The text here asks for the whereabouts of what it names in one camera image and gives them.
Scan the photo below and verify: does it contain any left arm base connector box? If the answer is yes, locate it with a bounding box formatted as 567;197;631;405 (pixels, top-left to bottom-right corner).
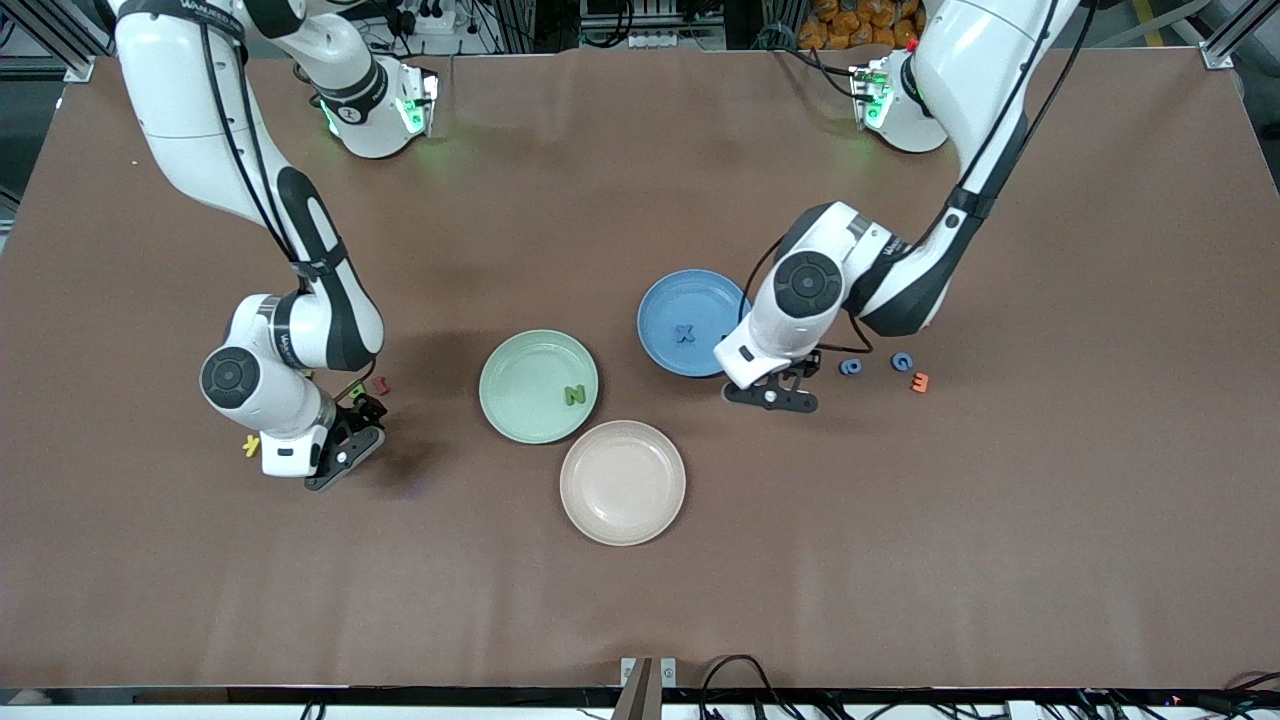
849;60;893;129

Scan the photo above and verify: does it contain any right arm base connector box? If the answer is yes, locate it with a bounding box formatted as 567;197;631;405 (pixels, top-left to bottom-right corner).
398;65;440;138

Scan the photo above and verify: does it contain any blue plate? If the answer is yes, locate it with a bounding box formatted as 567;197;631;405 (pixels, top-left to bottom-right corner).
636;268;753;379

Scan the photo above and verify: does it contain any green plate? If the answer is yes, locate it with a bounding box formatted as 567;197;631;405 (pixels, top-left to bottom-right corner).
478;329;600;445

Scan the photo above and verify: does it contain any beige plate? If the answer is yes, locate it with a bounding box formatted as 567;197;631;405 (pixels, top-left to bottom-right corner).
559;419;687;547

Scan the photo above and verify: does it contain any brown table cover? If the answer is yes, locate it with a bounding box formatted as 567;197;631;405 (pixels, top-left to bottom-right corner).
0;45;1280;691

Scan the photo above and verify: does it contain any orange packets pile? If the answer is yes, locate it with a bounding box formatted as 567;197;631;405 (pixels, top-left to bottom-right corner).
798;0;926;51

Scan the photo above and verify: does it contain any white power strip with plugs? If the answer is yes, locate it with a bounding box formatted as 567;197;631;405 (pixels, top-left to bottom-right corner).
385;0;457;37

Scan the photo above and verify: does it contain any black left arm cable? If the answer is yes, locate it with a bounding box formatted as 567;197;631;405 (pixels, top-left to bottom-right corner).
740;0;1098;357

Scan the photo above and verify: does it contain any looped black cable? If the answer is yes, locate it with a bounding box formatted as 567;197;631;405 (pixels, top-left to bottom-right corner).
700;654;796;720

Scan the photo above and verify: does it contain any grey metal table bracket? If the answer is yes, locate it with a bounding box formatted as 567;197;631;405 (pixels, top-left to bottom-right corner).
620;657;677;720

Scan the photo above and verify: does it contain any aluminium frame post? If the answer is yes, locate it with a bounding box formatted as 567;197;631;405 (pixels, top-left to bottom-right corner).
15;0;116;83
1200;0;1280;69

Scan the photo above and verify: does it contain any black cable bundle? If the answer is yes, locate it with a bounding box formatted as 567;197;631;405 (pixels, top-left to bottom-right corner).
1030;672;1280;720

